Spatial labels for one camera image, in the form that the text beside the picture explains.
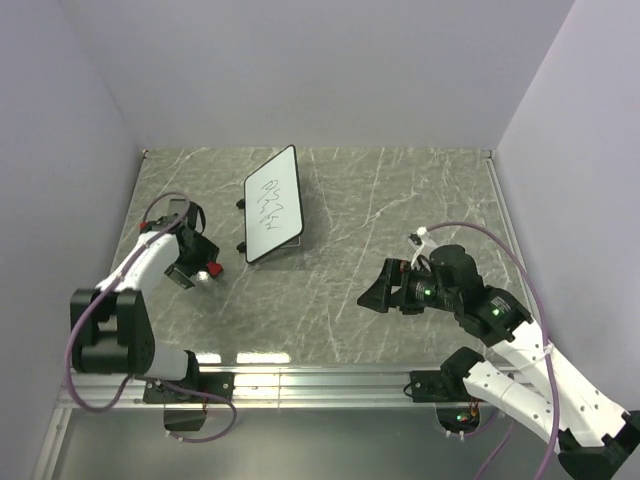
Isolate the red and black eraser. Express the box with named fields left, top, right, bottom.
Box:
left=206, top=261, right=224, bottom=278

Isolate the aluminium front rail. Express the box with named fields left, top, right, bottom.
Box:
left=72, top=364, right=438, bottom=410

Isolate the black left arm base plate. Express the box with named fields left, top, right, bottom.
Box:
left=143, top=372, right=235, bottom=404

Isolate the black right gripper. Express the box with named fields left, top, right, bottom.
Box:
left=356, top=257, right=460, bottom=314

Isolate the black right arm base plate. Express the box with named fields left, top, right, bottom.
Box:
left=402, top=370, right=504, bottom=403

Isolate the small black-framed whiteboard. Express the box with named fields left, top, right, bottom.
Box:
left=242, top=145, right=305, bottom=264

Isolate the aluminium rail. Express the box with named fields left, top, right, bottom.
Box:
left=481, top=150, right=546, bottom=344
left=72, top=364, right=438, bottom=410

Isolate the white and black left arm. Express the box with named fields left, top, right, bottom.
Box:
left=65, top=198, right=223, bottom=402

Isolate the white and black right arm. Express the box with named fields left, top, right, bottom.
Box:
left=357, top=245, right=639, bottom=479

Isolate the aluminium right side rail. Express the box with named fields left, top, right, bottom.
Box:
left=481, top=150, right=546, bottom=344

